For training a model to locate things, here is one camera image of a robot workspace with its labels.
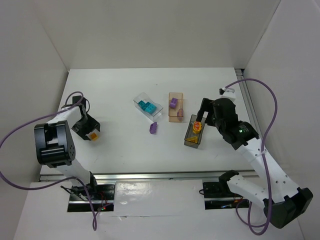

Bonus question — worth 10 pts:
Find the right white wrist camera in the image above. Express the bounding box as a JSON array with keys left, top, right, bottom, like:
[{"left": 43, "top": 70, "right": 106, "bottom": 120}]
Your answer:
[{"left": 219, "top": 87, "right": 236, "bottom": 102}]

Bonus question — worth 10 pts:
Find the purple flower lego brick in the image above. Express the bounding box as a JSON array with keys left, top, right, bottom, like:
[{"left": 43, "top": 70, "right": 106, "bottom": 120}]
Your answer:
[{"left": 177, "top": 108, "right": 184, "bottom": 119}]

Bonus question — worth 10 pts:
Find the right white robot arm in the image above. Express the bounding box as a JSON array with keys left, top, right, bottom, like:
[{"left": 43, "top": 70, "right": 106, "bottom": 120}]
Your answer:
[{"left": 196, "top": 98, "right": 313, "bottom": 229}]

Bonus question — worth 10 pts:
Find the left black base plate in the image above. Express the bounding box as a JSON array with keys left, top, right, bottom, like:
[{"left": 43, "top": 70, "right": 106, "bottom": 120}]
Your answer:
[{"left": 66, "top": 183, "right": 116, "bottom": 213}]

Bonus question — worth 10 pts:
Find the aluminium rail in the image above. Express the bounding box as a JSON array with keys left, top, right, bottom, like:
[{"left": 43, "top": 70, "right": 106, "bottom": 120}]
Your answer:
[
  {"left": 39, "top": 170, "right": 258, "bottom": 182},
  {"left": 234, "top": 68, "right": 273, "bottom": 177}
]

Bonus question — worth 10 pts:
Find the teal rectangular lego brick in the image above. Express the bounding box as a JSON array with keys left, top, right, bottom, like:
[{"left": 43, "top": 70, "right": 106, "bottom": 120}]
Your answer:
[{"left": 139, "top": 102, "right": 150, "bottom": 111}]

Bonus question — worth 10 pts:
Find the dark grey translucent container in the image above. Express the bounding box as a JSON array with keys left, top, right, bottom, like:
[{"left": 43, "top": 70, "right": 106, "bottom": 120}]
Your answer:
[{"left": 184, "top": 114, "right": 206, "bottom": 149}]

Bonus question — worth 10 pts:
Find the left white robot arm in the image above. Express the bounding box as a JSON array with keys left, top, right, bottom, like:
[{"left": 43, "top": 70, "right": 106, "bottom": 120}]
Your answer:
[{"left": 34, "top": 94, "right": 101, "bottom": 200}]

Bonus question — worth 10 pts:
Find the clear plastic container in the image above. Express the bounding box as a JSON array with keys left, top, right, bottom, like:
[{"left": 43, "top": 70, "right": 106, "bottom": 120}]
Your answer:
[{"left": 133, "top": 92, "right": 163, "bottom": 122}]

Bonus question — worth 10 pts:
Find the yellow butterfly lego brick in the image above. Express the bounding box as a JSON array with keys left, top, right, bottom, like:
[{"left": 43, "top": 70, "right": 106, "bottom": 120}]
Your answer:
[{"left": 192, "top": 121, "right": 203, "bottom": 134}]

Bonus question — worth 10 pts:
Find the front aluminium rail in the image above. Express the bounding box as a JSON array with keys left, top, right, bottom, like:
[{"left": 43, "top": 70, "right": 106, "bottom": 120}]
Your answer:
[{"left": 39, "top": 170, "right": 258, "bottom": 182}]

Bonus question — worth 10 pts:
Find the small yellow lego brick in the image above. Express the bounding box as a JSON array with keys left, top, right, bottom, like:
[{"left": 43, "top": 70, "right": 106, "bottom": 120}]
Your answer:
[{"left": 89, "top": 132, "right": 98, "bottom": 141}]

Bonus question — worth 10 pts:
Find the teal rounded lego brick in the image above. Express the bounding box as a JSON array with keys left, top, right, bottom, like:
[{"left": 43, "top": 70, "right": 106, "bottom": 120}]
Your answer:
[{"left": 145, "top": 103, "right": 157, "bottom": 115}]

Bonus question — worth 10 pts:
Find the yellow curved lego brick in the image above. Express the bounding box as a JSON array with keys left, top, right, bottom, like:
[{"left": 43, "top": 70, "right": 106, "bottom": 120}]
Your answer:
[{"left": 186, "top": 136, "right": 198, "bottom": 144}]

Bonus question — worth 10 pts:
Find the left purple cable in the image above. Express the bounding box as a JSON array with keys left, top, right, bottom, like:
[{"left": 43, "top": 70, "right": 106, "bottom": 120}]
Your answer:
[{"left": 0, "top": 91, "right": 98, "bottom": 231}]

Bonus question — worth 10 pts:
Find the small teal lego brick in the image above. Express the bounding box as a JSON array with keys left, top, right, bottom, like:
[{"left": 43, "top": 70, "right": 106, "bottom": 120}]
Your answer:
[{"left": 138, "top": 100, "right": 146, "bottom": 108}]

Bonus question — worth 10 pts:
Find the right aluminium rail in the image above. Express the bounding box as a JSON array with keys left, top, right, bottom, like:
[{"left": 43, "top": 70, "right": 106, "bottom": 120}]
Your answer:
[{"left": 234, "top": 68, "right": 273, "bottom": 177}]

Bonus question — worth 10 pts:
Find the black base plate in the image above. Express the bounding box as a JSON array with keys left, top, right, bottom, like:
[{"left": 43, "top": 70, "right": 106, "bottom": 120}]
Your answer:
[
  {"left": 198, "top": 182, "right": 249, "bottom": 210},
  {"left": 66, "top": 183, "right": 116, "bottom": 213}
]

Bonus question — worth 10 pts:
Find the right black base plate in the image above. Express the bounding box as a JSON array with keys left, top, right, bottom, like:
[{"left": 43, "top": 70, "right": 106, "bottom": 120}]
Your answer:
[{"left": 198, "top": 182, "right": 249, "bottom": 210}]

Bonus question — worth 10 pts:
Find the orange translucent container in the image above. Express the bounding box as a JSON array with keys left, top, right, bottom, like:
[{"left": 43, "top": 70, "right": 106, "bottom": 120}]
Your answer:
[{"left": 168, "top": 92, "right": 184, "bottom": 123}]

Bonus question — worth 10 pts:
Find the purple rounded lego brick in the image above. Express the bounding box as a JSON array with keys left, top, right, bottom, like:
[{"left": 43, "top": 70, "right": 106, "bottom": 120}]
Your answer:
[{"left": 149, "top": 122, "right": 158, "bottom": 135}]

